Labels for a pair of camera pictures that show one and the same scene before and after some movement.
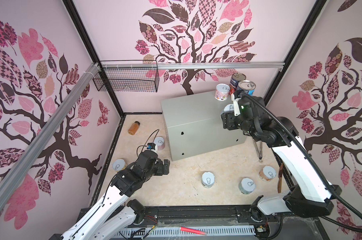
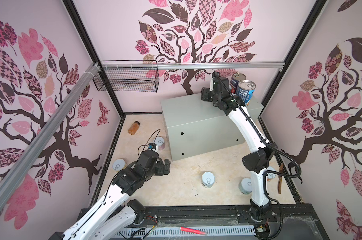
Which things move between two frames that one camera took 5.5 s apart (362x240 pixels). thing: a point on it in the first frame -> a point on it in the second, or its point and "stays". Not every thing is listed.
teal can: [208, 179] stays
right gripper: [227, 118] -> [204, 93]
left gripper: [160, 171] stays
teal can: [246, 186] stays
